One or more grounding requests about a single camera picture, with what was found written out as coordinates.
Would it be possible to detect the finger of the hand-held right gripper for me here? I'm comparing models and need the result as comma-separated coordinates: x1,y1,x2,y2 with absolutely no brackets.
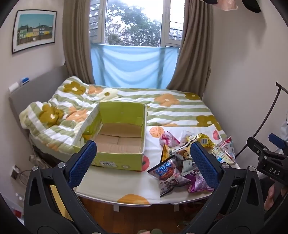
268,133,288,151
247,136,271,158

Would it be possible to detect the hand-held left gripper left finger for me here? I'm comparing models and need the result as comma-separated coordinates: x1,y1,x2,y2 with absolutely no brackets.
24,140,107,234

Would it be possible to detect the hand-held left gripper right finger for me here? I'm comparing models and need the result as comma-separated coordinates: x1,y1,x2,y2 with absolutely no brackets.
178,141,264,234

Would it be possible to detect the green cardboard box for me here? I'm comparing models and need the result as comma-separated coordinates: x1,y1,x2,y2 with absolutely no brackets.
72,101,148,172

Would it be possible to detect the person's right hand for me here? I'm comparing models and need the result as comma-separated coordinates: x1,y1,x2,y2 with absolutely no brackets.
264,183,288,211

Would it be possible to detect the pink purple snack packet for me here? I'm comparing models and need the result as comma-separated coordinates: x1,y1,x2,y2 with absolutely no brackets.
186,170,215,194

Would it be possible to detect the white red snack packet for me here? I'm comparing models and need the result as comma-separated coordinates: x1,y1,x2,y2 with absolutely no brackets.
219,136,236,163

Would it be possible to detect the purple chip packet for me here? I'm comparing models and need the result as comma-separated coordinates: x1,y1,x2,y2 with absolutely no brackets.
147,156,192,198

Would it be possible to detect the pink white snack packet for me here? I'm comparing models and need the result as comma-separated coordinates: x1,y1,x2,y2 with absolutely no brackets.
159,132,180,148

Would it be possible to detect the floral striped quilt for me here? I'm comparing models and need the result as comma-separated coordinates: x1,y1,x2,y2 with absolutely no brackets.
19,76,226,156

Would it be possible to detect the grey bed headboard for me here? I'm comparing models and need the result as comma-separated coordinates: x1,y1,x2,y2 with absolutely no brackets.
8,65,68,136

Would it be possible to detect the light blue cloth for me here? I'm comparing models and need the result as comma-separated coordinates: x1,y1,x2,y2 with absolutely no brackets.
90,44,180,89

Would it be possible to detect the brown curtain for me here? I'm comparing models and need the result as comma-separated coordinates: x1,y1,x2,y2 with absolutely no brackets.
166,0,214,100
62,0,96,85

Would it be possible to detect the framed house picture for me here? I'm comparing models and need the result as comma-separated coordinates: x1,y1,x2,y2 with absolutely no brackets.
12,9,58,55

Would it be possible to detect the black cable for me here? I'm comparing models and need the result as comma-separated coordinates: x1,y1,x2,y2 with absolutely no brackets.
235,82,288,156

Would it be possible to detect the wall power socket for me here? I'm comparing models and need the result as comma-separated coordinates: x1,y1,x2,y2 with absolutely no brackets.
10,165,22,180

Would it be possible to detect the white frame window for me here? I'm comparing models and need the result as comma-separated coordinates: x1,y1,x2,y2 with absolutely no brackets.
89,0,186,49

